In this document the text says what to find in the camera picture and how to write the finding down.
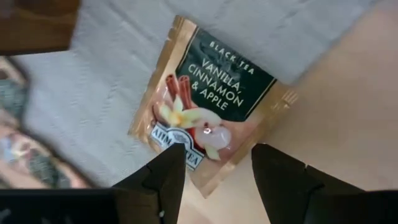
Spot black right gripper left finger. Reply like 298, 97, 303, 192
112, 142, 187, 224

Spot wooden tea organizer box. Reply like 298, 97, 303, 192
0, 0, 81, 56

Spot grey woven placemat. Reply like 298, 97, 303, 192
0, 0, 383, 189

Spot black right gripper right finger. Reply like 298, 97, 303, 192
251, 142, 364, 224

